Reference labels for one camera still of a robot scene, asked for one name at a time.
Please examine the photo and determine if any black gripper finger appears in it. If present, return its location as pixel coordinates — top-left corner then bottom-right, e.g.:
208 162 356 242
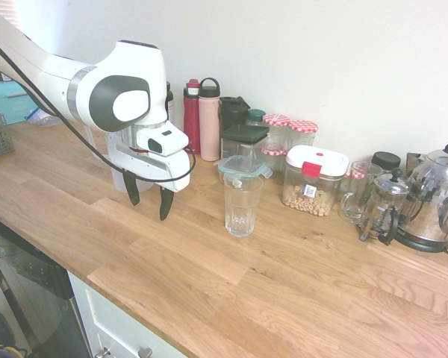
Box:
158 185 175 222
121 169 141 207

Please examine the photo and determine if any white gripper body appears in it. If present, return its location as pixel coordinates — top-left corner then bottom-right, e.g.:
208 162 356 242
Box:
108 131 193 193

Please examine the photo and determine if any translucent pitcher with blue lid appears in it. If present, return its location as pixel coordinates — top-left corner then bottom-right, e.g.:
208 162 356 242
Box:
82 125 160 194

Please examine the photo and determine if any red water bottle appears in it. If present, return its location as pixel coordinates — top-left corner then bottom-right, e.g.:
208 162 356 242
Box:
182 78 202 155

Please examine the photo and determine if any pink water bottle black cap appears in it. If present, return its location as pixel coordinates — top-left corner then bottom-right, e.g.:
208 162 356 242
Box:
198 77 223 162

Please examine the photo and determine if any dark supplement bottle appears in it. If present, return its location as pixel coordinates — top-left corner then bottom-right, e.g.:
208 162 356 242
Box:
165 81 176 128

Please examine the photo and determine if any clear drinking glass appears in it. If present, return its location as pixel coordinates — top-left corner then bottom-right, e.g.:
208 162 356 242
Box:
223 175 265 238

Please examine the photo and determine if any glass container teal snap lid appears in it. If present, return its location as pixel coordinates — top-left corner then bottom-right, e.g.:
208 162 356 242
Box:
217 154 274 184

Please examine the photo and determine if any black shaker bottle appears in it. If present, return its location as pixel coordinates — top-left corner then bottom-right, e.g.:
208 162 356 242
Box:
219 95 252 132

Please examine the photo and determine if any clear canister black square lid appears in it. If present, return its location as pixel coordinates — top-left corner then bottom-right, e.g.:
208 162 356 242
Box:
220 124 271 165

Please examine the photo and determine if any clear plastic zip bag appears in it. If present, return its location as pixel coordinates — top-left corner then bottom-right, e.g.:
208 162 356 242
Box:
24 106 66 128

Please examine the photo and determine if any short jar red checked lid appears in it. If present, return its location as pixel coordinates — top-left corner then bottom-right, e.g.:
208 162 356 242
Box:
260 145 288 173

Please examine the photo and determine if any glass jar green lid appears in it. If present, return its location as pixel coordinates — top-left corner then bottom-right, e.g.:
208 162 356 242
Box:
245 108 267 128

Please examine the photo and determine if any white cabinet drawer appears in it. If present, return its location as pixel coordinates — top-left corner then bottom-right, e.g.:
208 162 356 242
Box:
66 270 190 358

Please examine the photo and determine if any tall jar red checked lid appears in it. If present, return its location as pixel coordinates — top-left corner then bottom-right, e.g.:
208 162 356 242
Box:
261 113 292 150
287 119 320 151

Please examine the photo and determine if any black dishwasher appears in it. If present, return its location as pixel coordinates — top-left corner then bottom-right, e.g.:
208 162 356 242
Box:
0 213 93 358

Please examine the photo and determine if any cereal canister white red lid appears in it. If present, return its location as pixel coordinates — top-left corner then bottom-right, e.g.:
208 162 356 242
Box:
281 145 350 219

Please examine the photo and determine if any teal cardboard box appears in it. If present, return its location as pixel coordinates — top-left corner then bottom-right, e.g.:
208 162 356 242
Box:
0 80 43 126

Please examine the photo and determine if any clear glass mug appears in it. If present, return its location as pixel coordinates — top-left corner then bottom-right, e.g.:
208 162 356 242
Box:
338 160 385 224

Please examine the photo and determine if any window blind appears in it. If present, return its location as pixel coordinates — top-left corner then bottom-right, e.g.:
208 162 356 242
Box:
0 0 24 31

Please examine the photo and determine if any glass French press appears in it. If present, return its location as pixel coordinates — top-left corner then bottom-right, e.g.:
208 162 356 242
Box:
358 167 412 247

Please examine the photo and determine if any glass jar black lid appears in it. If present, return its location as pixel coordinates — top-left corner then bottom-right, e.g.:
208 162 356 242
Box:
370 151 402 175

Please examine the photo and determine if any stainless steel electric kettle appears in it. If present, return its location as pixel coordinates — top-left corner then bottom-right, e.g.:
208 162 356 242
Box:
393 141 448 254

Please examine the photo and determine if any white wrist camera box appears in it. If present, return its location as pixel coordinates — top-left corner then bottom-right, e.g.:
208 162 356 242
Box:
136 125 190 157

